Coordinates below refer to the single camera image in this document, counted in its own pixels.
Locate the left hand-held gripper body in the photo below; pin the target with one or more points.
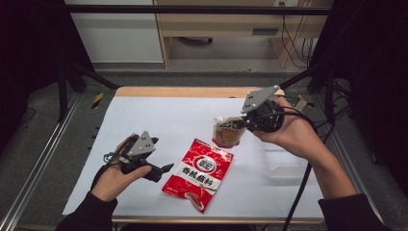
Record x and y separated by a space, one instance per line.
141 146

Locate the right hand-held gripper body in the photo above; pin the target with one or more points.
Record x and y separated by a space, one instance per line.
266 120

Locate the large red seasoning packet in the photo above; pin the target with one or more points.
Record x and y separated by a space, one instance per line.
192 179

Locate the person's right hand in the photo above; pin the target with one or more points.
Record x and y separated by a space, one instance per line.
295 134

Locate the person's left hand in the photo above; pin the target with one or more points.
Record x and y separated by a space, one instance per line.
110 184

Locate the white table mat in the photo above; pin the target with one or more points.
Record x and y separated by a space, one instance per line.
179 118

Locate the yellow and black tape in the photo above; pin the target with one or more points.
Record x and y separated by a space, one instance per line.
309 104
97 100

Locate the wooden table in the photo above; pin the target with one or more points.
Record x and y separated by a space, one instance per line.
179 92

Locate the black metal stand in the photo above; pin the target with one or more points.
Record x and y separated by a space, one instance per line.
329 96
62 93

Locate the light wooden desk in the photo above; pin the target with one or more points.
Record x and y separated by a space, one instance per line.
224 22

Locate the white cabinet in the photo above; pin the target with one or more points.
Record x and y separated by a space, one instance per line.
118 38

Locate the black curtain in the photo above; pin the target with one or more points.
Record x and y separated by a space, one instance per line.
378 64
29 48

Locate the aluminium rail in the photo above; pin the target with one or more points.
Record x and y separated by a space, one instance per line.
349 160
38 160

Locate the black frame bar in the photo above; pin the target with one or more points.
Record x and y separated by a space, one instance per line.
192 9

